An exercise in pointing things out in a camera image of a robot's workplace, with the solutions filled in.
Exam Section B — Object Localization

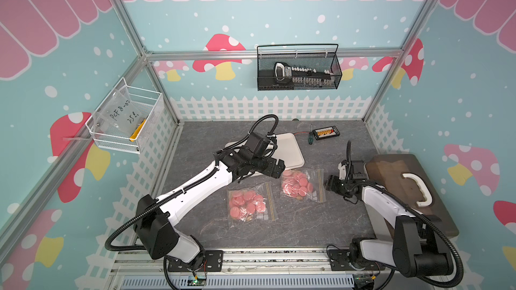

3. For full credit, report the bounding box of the clear plastic bag with writing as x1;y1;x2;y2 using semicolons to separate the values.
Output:
94;89;145;138

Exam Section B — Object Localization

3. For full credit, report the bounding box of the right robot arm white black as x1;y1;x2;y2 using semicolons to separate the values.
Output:
325;160;464;289

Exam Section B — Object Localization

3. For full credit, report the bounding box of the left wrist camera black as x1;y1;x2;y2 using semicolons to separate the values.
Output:
241;132;270;158

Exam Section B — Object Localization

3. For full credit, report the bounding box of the black box with orange items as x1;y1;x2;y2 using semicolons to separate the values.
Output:
312;126;340;140

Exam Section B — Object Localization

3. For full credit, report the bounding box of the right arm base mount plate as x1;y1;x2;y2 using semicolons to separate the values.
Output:
326;247;386;273

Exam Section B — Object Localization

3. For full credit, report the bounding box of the socket set in basket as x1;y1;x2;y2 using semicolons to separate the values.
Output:
273;63;334;88

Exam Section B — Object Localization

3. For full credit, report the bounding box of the ziploc bag with pink cookies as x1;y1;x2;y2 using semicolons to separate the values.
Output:
227;182;278;227
281;168;327;204

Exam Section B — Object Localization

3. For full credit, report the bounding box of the brown toolbox with white handle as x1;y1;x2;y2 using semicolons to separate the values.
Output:
365;154;460;239

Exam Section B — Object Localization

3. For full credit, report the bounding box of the yellow item in white basket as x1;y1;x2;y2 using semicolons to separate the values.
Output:
129;119;146;142

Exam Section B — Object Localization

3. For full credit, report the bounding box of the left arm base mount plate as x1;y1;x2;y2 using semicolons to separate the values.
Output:
167;250;224;273

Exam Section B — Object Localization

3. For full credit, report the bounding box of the white plastic tray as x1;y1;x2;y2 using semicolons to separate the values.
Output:
217;133;304;183

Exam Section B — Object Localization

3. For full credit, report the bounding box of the white wire wall basket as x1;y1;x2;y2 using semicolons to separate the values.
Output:
85;78;164;154

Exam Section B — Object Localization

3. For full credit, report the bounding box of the black wire mesh basket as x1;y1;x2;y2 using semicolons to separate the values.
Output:
256;44;342;91

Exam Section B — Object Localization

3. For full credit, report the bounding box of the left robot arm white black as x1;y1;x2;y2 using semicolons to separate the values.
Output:
104;149;286;271

